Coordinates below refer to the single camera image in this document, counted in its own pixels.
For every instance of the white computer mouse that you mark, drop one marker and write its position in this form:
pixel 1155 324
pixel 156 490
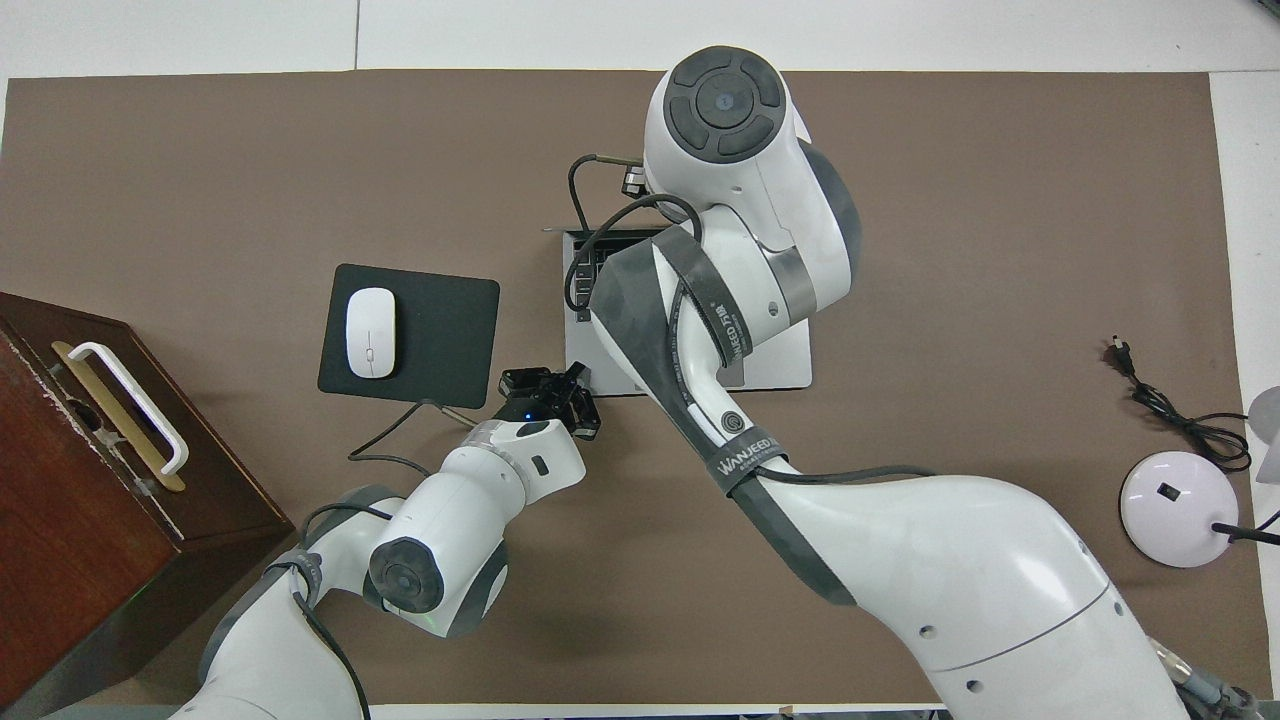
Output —
pixel 370 332

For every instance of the white desk lamp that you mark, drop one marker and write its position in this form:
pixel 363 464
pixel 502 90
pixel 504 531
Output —
pixel 1175 510

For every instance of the brown table mat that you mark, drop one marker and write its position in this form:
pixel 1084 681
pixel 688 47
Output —
pixel 250 180

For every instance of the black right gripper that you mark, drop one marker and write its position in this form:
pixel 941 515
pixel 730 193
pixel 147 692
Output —
pixel 634 180

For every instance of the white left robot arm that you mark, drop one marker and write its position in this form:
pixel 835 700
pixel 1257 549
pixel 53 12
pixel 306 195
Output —
pixel 460 510

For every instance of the dark brown wooden box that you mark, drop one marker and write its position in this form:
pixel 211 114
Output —
pixel 70 540

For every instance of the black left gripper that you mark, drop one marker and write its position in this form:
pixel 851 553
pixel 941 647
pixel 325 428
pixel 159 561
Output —
pixel 545 400

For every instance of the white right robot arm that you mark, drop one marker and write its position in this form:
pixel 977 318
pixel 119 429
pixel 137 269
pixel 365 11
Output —
pixel 950 560

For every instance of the silver grey laptop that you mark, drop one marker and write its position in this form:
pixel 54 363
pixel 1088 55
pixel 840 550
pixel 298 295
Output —
pixel 780 360

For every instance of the black mouse pad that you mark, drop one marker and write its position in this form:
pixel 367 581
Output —
pixel 445 330

